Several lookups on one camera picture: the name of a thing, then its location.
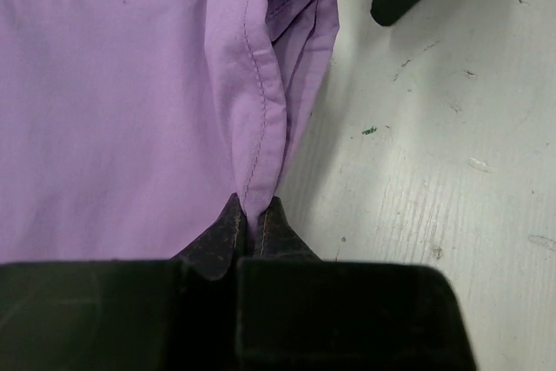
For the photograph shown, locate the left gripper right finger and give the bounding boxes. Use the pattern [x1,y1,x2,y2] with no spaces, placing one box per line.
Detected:
[236,198,476,370]

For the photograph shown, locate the purple trousers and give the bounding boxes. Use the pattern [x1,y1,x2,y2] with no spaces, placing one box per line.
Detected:
[1,0,339,262]

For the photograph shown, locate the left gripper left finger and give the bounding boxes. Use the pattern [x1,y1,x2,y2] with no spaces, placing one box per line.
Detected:
[1,195,247,370]

